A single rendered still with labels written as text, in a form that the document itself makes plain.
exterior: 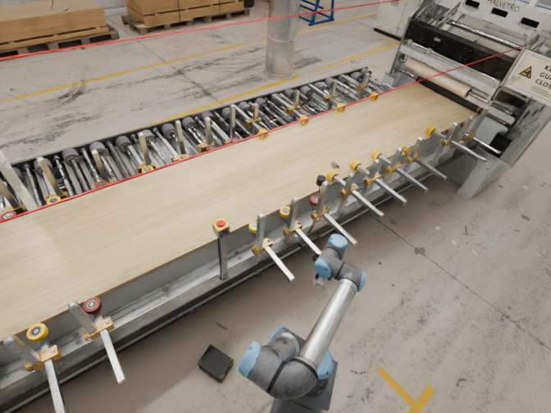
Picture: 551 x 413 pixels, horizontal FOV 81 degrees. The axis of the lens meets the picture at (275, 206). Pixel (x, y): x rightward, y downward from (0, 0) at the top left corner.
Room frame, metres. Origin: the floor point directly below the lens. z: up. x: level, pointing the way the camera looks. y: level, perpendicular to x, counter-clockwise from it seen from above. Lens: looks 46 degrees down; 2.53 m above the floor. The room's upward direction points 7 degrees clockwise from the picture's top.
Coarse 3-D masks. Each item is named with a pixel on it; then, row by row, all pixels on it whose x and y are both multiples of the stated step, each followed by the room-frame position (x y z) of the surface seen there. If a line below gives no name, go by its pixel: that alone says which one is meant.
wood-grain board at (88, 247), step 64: (320, 128) 2.60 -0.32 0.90; (384, 128) 2.73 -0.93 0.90; (448, 128) 2.87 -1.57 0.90; (128, 192) 1.52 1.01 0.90; (192, 192) 1.59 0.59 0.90; (256, 192) 1.67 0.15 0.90; (0, 256) 0.91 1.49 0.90; (64, 256) 0.96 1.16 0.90; (128, 256) 1.01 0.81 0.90; (0, 320) 0.57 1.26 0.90
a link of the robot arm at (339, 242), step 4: (332, 236) 1.01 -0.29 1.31; (336, 236) 1.02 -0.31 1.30; (340, 236) 1.02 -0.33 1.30; (332, 240) 0.98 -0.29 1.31; (336, 240) 0.99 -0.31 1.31; (340, 240) 0.99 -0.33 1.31; (344, 240) 1.00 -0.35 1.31; (328, 244) 0.98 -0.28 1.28; (332, 244) 0.96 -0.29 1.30; (336, 244) 0.96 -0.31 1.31; (340, 244) 0.97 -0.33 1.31; (344, 244) 0.97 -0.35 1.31; (336, 248) 0.95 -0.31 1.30; (340, 248) 0.95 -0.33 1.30; (344, 248) 0.96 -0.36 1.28; (340, 252) 0.94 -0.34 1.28
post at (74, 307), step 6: (72, 306) 0.58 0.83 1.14; (78, 306) 0.59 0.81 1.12; (72, 312) 0.57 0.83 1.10; (78, 312) 0.58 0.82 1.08; (84, 312) 0.61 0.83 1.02; (78, 318) 0.57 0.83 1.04; (84, 318) 0.59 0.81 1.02; (84, 324) 0.58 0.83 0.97; (90, 324) 0.59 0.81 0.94; (90, 330) 0.58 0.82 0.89; (96, 330) 0.59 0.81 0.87; (96, 342) 0.57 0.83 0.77; (102, 342) 0.58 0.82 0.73
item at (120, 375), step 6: (96, 318) 0.66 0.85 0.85; (102, 330) 0.60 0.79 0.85; (102, 336) 0.57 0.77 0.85; (108, 336) 0.58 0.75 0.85; (108, 342) 0.55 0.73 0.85; (108, 348) 0.52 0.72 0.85; (108, 354) 0.49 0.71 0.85; (114, 354) 0.50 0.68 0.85; (114, 360) 0.47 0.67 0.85; (114, 366) 0.44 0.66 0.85; (120, 366) 0.45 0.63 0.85; (120, 372) 0.42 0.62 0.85; (120, 378) 0.40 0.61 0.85
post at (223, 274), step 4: (220, 240) 1.05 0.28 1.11; (224, 240) 1.07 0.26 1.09; (220, 244) 1.06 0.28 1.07; (224, 244) 1.06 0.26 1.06; (220, 248) 1.06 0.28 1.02; (224, 248) 1.06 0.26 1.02; (220, 252) 1.06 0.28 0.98; (224, 252) 1.06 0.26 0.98; (220, 256) 1.06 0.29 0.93; (224, 256) 1.06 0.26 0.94; (220, 260) 1.06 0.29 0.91; (224, 260) 1.06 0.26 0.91; (220, 264) 1.06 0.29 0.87; (224, 264) 1.06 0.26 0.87; (220, 268) 1.06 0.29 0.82; (224, 268) 1.06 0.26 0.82; (220, 272) 1.06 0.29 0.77; (224, 272) 1.06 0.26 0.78; (220, 276) 1.07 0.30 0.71; (224, 276) 1.06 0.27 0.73; (228, 276) 1.07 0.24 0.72
